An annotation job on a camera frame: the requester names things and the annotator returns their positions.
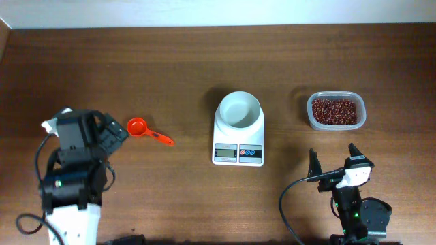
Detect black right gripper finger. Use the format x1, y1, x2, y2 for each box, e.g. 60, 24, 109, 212
348, 143, 363, 159
307, 148, 323, 182

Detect orange measuring scoop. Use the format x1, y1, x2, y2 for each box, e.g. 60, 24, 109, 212
127, 118, 175, 146

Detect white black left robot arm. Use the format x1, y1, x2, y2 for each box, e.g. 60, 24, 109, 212
39, 108, 129, 244

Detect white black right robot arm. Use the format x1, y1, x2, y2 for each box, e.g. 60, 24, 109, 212
307, 143, 392, 245

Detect white digital kitchen scale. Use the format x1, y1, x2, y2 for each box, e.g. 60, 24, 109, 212
211, 107, 265, 167

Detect clear plastic food container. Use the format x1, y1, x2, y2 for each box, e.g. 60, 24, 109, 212
307, 91, 367, 131

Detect red adzuki beans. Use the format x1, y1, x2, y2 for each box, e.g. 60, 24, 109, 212
311, 99, 357, 125

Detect white plastic bowl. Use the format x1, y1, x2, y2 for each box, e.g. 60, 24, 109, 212
218, 91, 261, 129

